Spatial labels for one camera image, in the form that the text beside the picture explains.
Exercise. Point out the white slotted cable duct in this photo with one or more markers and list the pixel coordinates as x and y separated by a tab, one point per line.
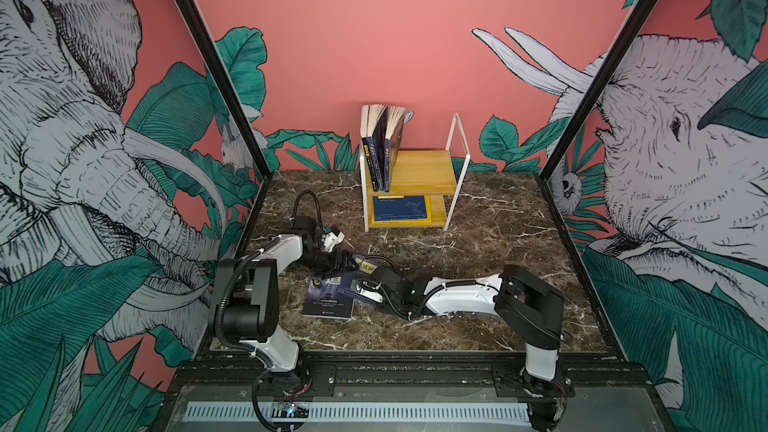
336	412

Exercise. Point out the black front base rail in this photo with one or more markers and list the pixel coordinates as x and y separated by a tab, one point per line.
604	393

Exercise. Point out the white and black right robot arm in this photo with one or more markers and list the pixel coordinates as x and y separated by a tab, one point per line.
528	305

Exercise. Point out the yellow cartoon cover book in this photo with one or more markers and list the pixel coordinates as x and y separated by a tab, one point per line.
405	223

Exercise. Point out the black left frame post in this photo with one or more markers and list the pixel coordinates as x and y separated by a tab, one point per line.
201	35

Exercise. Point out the blue book with yellow label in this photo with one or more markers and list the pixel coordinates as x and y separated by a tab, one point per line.
400	208

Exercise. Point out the dark brown standing book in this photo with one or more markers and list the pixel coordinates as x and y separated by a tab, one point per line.
366	147

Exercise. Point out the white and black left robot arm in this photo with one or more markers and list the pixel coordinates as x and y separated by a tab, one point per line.
245	309

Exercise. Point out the black right frame post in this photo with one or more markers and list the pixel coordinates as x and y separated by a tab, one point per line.
640	11

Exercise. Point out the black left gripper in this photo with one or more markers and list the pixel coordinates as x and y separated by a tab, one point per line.
333	266

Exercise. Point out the black frame post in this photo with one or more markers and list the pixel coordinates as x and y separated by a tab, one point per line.
201	35
640	11

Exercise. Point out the purple book with old man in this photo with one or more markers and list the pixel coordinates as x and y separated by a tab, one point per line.
376	131

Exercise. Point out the white frame wooden bookshelf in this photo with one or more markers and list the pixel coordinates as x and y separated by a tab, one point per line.
436	173

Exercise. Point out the dark purple book white strip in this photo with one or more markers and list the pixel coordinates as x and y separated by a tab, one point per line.
324	300

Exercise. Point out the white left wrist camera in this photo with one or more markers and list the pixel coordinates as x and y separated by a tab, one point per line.
331	237

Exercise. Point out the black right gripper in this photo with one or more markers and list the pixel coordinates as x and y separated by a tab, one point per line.
388	309

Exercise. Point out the navy book with yellow label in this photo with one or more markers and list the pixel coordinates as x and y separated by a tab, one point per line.
358	267

